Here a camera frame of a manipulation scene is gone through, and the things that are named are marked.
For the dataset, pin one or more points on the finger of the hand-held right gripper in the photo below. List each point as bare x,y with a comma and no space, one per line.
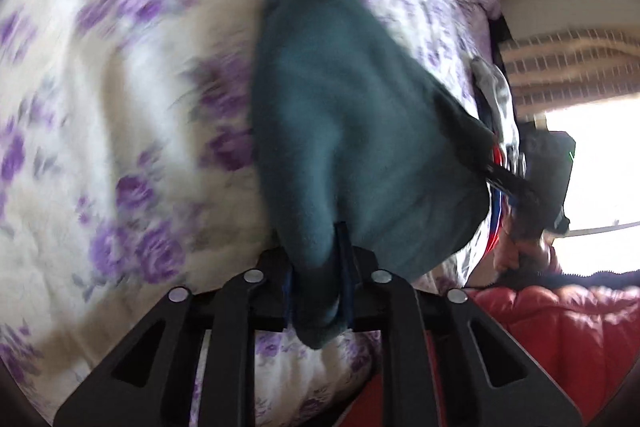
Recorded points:
505,177

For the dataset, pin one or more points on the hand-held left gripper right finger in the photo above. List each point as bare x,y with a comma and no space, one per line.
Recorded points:
346,267

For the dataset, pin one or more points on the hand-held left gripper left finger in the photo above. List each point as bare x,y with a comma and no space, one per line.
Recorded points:
270,294

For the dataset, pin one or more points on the dark green pants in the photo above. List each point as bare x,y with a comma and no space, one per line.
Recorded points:
350,132

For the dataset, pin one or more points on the person's right hand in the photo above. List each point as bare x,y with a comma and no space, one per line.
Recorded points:
520,254

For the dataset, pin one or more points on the grey white striped cloth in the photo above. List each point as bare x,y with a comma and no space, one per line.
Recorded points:
495,92

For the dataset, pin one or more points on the purple floral blanket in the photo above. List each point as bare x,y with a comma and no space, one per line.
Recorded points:
125,107

